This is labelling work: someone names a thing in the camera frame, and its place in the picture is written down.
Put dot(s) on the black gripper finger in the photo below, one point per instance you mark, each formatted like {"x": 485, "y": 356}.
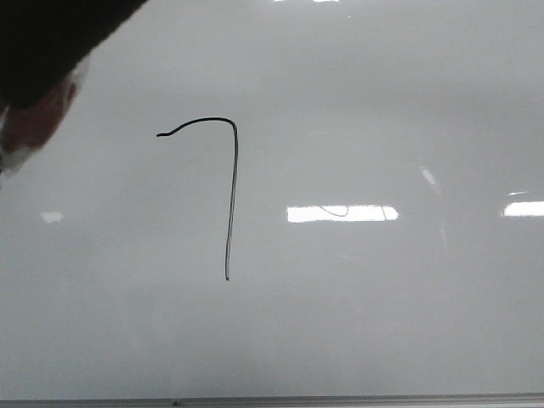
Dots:
{"x": 41, "y": 41}

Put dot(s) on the white whiteboard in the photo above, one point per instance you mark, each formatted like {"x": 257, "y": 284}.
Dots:
{"x": 261, "y": 198}

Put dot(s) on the aluminium whiteboard frame edge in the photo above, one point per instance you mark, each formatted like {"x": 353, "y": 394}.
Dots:
{"x": 454, "y": 400}

